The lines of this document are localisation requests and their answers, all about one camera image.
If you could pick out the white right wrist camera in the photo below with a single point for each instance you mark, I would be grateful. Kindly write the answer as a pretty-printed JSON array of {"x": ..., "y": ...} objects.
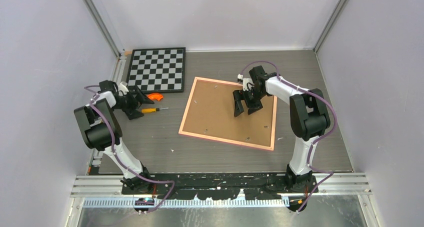
[{"x": 247, "y": 83}]

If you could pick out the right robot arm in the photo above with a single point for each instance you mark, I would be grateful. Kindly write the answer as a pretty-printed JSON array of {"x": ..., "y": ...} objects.
[{"x": 309, "y": 118}]

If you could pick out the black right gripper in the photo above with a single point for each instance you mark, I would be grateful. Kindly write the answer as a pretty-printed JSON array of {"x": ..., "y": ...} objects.
[{"x": 238, "y": 95}]

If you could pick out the orange handled screwdriver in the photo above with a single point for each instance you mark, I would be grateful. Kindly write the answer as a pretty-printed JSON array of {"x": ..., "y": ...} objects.
[{"x": 152, "y": 110}]

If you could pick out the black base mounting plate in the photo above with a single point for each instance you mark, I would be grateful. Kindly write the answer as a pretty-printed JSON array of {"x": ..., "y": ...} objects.
[{"x": 217, "y": 186}]

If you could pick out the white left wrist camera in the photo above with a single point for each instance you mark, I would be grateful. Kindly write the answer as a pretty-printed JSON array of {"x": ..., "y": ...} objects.
[{"x": 123, "y": 88}]

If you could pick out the black white checkerboard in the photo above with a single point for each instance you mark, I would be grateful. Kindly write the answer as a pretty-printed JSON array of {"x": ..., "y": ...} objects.
[{"x": 157, "y": 70}]

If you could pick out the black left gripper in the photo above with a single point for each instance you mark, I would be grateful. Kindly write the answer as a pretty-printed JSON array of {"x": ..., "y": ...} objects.
[{"x": 140, "y": 97}]

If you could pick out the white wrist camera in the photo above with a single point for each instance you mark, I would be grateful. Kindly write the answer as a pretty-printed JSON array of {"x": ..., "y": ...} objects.
[
  {"x": 123, "y": 88},
  {"x": 247, "y": 83}
]

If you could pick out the pink photo frame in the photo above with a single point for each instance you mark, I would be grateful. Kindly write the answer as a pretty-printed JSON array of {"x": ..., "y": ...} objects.
[{"x": 228, "y": 142}]

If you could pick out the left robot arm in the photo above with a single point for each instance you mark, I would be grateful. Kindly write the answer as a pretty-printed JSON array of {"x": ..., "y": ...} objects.
[{"x": 100, "y": 129}]

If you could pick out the aluminium front rail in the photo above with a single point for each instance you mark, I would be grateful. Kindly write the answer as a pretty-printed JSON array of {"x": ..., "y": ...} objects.
[{"x": 349, "y": 183}]

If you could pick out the orange curved plastic piece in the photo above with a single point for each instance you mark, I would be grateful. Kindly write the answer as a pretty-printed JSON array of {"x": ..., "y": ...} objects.
[{"x": 155, "y": 97}]

